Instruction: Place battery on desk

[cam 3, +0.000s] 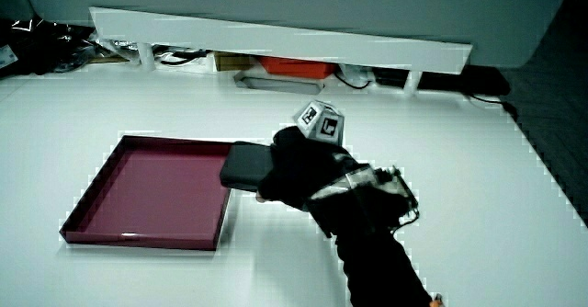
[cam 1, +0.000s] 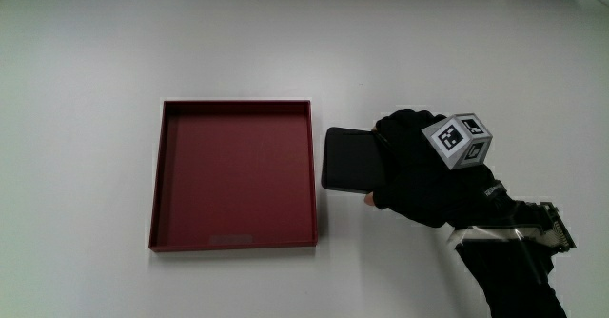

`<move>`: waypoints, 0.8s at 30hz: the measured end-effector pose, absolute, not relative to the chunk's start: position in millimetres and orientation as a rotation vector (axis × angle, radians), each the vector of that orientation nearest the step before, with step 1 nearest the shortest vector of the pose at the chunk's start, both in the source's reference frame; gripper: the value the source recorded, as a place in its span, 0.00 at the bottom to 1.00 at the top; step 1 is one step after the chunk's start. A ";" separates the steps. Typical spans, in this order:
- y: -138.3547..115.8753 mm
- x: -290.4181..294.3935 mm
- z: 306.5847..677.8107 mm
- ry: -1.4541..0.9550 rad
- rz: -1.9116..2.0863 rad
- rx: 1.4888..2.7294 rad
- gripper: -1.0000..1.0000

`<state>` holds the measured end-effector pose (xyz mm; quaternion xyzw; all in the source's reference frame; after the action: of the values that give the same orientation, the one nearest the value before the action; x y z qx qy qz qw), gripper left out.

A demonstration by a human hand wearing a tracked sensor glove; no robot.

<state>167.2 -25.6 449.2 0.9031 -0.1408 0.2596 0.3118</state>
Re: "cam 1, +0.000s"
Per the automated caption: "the person's right hand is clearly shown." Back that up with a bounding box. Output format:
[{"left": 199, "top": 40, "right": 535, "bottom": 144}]
[{"left": 363, "top": 109, "right": 518, "bottom": 229}]

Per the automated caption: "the black battery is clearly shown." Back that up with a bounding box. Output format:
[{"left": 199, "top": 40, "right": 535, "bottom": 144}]
[{"left": 321, "top": 127, "right": 387, "bottom": 195}]

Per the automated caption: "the person's right forearm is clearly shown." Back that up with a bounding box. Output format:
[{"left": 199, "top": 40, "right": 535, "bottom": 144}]
[{"left": 446, "top": 199, "right": 578, "bottom": 318}]

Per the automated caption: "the white desk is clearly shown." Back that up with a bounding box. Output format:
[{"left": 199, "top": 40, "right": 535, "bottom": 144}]
[{"left": 0, "top": 0, "right": 609, "bottom": 318}]

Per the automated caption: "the red square tray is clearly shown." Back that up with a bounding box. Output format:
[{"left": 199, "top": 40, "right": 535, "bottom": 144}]
[{"left": 147, "top": 99, "right": 319, "bottom": 253}]

